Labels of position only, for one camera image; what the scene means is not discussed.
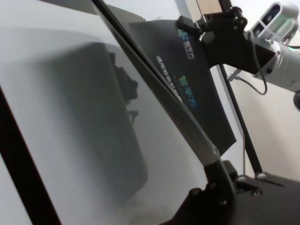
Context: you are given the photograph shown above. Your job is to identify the thin black tape line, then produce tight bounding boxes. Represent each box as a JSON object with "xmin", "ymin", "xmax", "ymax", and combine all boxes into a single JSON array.
[{"xmin": 242, "ymin": 134, "xmax": 247, "ymax": 177}]

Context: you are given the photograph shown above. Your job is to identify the black box equipment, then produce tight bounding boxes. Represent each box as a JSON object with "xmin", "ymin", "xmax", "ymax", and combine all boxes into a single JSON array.
[{"xmin": 176, "ymin": 6, "xmax": 277, "ymax": 75}]

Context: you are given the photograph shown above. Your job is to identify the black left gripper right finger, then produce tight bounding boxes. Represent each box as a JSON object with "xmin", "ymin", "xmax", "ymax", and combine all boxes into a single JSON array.
[{"xmin": 222, "ymin": 160, "xmax": 263, "ymax": 195}]

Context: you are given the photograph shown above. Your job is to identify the grey flat band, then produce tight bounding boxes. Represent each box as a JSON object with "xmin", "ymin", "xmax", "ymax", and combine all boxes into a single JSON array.
[{"xmin": 39, "ymin": 0, "xmax": 146, "ymax": 23}]

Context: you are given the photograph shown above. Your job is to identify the tan wooden panel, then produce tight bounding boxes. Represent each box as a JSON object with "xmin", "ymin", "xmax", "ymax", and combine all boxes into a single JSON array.
[{"xmin": 195, "ymin": 0, "xmax": 223, "ymax": 17}]

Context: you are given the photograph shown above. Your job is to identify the black robot print poster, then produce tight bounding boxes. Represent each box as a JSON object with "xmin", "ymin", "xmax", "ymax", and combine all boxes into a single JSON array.
[{"xmin": 92, "ymin": 0, "xmax": 238, "ymax": 165}]

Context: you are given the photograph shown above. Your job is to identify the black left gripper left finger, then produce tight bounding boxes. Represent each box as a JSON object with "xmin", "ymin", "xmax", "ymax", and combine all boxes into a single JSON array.
[{"xmin": 189, "ymin": 159, "xmax": 236, "ymax": 205}]

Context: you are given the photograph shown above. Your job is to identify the black upright post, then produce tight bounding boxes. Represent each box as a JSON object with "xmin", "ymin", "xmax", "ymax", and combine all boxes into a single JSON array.
[{"xmin": 219, "ymin": 0, "xmax": 233, "ymax": 12}]

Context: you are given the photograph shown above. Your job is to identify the grey cable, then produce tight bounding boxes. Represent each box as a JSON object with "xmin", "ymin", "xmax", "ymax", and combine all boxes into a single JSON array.
[{"xmin": 236, "ymin": 35, "xmax": 268, "ymax": 96}]

